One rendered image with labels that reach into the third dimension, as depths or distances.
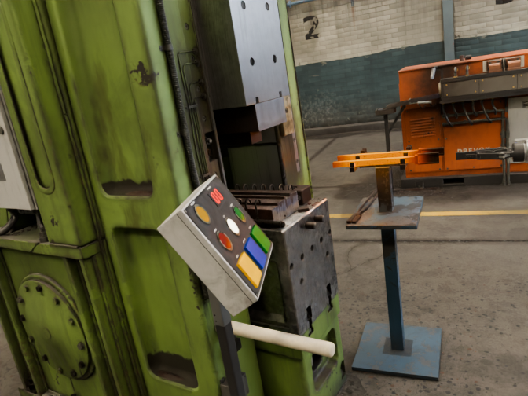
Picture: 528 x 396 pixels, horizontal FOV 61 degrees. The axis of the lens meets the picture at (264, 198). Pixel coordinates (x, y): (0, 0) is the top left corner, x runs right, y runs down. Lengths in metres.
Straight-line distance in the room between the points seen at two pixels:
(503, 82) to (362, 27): 4.71
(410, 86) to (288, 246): 3.59
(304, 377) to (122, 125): 1.19
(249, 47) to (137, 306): 1.08
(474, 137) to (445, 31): 4.19
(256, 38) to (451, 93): 3.42
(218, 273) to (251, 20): 0.90
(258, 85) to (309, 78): 7.81
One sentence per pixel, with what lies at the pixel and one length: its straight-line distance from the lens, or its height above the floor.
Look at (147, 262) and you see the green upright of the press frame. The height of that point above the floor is 0.84.
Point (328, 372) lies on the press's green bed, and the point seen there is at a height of 0.15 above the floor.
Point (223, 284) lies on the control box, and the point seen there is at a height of 1.01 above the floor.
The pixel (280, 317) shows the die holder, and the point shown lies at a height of 0.53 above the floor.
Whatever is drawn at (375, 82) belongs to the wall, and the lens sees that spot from 9.13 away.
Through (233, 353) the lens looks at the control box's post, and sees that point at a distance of 1.38.
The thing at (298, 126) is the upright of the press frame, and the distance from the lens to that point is 2.12.
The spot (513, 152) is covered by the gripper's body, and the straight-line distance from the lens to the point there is 1.93.
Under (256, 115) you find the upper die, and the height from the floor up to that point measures 1.33.
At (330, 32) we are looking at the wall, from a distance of 9.27.
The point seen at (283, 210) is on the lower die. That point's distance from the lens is 1.71.
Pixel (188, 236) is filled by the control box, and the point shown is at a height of 1.13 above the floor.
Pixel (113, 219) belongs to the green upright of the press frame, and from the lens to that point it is 1.73.
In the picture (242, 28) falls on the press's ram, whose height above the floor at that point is 1.61.
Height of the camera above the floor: 1.47
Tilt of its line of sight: 16 degrees down
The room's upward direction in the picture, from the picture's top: 9 degrees counter-clockwise
